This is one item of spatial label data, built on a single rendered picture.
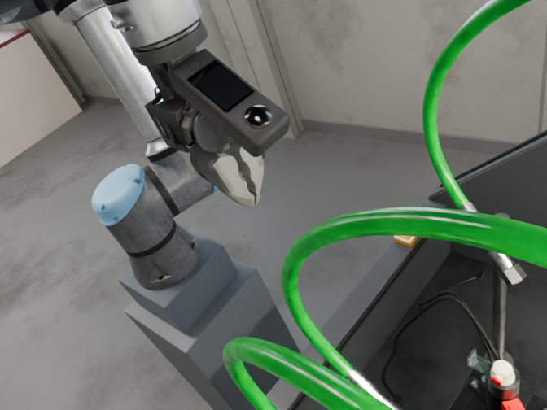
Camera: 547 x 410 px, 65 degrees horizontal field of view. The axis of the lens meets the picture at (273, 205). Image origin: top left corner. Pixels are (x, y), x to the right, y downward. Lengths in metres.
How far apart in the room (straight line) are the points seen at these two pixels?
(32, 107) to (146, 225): 4.20
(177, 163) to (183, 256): 0.20
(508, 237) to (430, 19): 2.06
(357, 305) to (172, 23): 0.48
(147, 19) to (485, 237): 0.31
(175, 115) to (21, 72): 4.55
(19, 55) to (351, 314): 4.56
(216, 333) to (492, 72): 1.72
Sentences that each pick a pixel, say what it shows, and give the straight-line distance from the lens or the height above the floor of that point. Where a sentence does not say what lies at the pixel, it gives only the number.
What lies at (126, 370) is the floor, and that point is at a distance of 2.15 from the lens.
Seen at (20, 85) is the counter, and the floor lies 0.52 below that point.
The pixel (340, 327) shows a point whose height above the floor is 0.95.
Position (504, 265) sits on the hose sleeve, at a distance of 0.51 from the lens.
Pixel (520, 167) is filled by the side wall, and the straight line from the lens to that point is 0.70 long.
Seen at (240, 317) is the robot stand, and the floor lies 0.73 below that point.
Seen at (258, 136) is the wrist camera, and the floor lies 1.33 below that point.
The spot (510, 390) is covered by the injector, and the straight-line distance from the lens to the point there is 0.47.
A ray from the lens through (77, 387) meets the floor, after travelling 2.26.
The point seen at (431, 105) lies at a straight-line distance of 0.47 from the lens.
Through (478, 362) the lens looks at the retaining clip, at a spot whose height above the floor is 1.09.
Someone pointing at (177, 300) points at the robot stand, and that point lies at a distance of 0.92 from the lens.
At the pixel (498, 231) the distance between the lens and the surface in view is 0.19.
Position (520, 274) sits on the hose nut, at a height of 1.10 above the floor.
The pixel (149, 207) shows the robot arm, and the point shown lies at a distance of 0.84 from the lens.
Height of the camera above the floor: 1.51
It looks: 38 degrees down
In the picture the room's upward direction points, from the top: 23 degrees counter-clockwise
